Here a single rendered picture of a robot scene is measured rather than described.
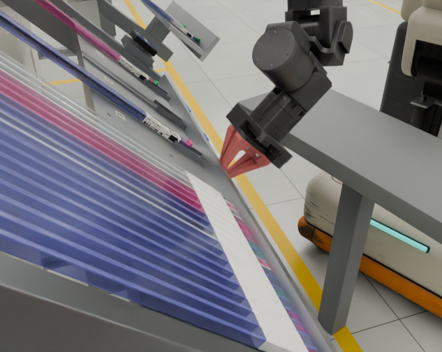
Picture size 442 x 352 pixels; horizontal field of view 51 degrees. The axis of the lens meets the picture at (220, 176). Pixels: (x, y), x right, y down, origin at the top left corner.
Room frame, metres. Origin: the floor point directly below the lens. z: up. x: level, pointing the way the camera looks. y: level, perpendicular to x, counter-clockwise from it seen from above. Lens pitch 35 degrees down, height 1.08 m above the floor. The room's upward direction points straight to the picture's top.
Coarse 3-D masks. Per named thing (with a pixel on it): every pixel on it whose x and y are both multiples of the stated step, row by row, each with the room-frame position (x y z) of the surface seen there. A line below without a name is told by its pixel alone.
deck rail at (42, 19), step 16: (0, 0) 0.76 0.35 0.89; (16, 0) 0.77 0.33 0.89; (32, 0) 0.78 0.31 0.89; (64, 0) 0.81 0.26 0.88; (32, 16) 0.78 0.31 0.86; (48, 16) 0.78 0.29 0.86; (80, 16) 0.80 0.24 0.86; (48, 32) 0.78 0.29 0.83; (64, 32) 0.79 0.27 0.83; (96, 32) 0.81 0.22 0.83; (144, 64) 0.83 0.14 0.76
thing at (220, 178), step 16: (160, 80) 0.83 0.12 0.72; (176, 96) 0.74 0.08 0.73; (176, 112) 0.70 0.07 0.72; (192, 128) 0.63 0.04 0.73; (208, 144) 0.58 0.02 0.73; (208, 160) 0.55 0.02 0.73; (224, 176) 0.50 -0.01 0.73; (224, 192) 0.47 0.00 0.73; (240, 208) 0.43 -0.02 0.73; (256, 224) 0.40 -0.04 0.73; (256, 240) 0.38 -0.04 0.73; (272, 256) 0.35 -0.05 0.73; (288, 272) 0.33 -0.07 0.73; (288, 288) 0.31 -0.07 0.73; (304, 304) 0.29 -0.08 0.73; (304, 320) 0.27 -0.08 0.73; (320, 336) 0.25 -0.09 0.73
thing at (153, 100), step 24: (96, 48) 0.72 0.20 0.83; (96, 72) 0.59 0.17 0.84; (120, 72) 0.69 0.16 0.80; (144, 72) 0.83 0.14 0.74; (96, 96) 0.49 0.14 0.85; (144, 96) 0.65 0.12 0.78; (168, 96) 0.75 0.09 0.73; (120, 120) 0.47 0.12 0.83; (168, 120) 0.63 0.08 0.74; (168, 144) 0.52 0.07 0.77; (192, 168) 0.50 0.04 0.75
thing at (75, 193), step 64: (0, 64) 0.36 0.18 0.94; (0, 128) 0.26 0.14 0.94; (64, 128) 0.32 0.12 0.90; (0, 192) 0.19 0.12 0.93; (64, 192) 0.23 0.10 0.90; (128, 192) 0.29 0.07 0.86; (192, 192) 0.39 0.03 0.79; (64, 256) 0.17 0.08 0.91; (128, 256) 0.21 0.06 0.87; (192, 256) 0.26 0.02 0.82; (256, 256) 0.34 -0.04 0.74; (192, 320) 0.19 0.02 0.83; (256, 320) 0.23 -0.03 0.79
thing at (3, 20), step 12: (0, 12) 0.49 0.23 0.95; (0, 24) 0.48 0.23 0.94; (12, 24) 0.48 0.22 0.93; (24, 36) 0.49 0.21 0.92; (36, 36) 0.50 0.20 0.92; (36, 48) 0.49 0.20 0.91; (48, 48) 0.49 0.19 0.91; (60, 60) 0.50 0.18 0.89; (72, 72) 0.50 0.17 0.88; (84, 72) 0.51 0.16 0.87; (96, 84) 0.51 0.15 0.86; (108, 96) 0.51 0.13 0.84; (120, 96) 0.52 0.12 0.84; (132, 108) 0.52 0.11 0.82
